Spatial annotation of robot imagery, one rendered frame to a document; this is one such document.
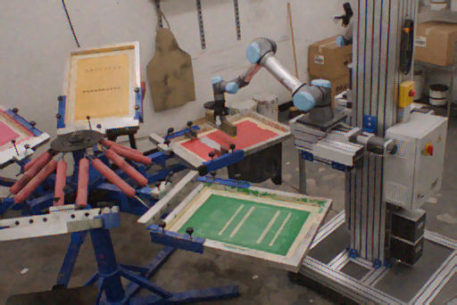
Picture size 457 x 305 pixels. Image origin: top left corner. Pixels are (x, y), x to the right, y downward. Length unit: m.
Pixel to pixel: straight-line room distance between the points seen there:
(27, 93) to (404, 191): 3.46
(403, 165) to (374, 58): 0.63
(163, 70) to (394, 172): 3.07
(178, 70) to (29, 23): 1.55
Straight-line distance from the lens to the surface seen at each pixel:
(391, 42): 2.85
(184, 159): 3.19
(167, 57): 5.41
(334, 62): 6.36
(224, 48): 5.81
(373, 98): 2.99
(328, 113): 3.01
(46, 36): 4.98
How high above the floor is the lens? 2.44
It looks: 26 degrees down
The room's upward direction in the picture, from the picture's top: 6 degrees counter-clockwise
